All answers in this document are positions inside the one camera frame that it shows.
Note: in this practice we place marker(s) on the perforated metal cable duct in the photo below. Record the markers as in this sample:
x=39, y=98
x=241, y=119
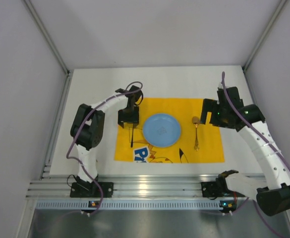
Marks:
x=136, y=205

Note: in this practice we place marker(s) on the blue plastic plate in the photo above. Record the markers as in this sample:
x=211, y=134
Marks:
x=161, y=130

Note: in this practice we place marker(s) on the right aluminium frame post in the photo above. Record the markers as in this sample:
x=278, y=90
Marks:
x=265, y=34

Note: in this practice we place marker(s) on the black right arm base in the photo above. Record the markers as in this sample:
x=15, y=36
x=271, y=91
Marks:
x=218, y=187

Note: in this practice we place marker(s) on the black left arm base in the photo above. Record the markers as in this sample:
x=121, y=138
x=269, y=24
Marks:
x=84, y=189

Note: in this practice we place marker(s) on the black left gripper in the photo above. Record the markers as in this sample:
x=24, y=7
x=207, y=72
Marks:
x=128, y=119

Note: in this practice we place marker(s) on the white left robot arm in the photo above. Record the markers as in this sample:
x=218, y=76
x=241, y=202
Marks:
x=88, y=127

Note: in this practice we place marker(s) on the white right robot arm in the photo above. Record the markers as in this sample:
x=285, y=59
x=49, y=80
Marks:
x=273, y=195

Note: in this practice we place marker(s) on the left aluminium frame post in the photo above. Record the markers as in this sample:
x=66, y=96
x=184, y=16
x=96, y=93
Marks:
x=43, y=31

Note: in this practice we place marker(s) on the yellow pikachu place mat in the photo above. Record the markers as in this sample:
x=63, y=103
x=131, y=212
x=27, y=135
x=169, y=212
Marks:
x=183, y=109

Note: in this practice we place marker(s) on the aluminium frame post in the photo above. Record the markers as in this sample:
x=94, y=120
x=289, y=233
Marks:
x=265, y=34
x=43, y=31

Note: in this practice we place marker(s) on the aluminium front frame rail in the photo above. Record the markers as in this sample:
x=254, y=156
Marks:
x=134, y=187

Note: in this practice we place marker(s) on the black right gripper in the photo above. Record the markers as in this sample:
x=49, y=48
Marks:
x=207, y=109

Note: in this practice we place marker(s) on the gold spoon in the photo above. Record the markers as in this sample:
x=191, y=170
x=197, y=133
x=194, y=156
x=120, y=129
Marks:
x=196, y=122

